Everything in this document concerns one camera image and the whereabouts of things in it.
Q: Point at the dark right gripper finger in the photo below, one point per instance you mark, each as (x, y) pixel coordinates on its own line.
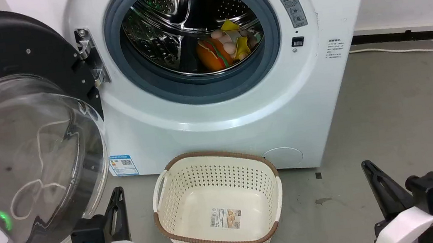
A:
(397, 189)
(379, 196)

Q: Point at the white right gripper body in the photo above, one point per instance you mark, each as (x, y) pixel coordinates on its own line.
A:
(408, 228)

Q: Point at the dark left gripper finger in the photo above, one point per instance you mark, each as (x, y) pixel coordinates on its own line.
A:
(123, 217)
(110, 219)

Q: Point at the black washer door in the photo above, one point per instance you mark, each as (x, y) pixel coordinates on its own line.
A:
(13, 135)

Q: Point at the white front-load washing machine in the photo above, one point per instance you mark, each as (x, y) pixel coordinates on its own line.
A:
(209, 126)

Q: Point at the metal door hinge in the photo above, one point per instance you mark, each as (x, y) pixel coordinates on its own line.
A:
(89, 54)

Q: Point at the blue energy label sticker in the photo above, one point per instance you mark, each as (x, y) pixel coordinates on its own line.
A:
(123, 164)

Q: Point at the cream plastic laundry basket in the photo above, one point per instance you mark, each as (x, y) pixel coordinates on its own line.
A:
(192, 191)

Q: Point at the round drain filter cover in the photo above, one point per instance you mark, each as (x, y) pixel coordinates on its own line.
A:
(286, 156)

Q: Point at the paper label in basket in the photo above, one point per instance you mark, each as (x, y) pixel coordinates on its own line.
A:
(226, 218)

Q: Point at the black baseboard strip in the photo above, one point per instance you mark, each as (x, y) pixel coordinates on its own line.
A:
(410, 35)

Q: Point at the plush hamburger toy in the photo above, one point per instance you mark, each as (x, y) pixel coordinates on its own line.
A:
(213, 55)

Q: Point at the stainless steel drum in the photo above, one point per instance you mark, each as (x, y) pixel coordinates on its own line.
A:
(170, 23)

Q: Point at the yellow plush toy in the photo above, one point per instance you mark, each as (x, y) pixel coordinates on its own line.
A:
(241, 47)

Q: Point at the doll with beige head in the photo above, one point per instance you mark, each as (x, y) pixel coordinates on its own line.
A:
(227, 40)

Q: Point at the grey warning sticker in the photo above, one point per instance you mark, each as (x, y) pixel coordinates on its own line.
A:
(293, 9)

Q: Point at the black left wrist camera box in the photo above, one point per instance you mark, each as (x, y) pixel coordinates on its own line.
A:
(89, 234)

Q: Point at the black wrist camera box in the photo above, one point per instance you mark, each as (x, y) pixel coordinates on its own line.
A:
(89, 234)
(432, 191)

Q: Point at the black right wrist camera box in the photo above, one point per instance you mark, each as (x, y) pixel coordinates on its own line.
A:
(432, 191)

